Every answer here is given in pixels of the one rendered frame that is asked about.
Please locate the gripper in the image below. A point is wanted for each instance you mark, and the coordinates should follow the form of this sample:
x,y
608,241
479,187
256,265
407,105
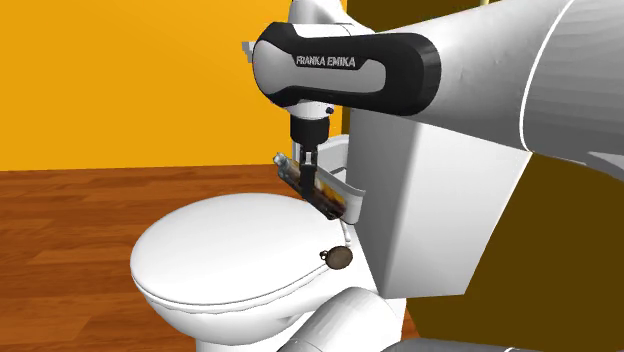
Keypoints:
x,y
308,130

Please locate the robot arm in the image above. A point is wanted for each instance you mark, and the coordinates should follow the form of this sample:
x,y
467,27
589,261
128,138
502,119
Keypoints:
x,y
487,73

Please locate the brown bottle with clear cap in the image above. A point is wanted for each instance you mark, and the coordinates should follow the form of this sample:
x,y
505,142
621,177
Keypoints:
x,y
327,199

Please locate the white toilet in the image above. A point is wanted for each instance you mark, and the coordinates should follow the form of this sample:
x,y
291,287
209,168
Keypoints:
x,y
219,244

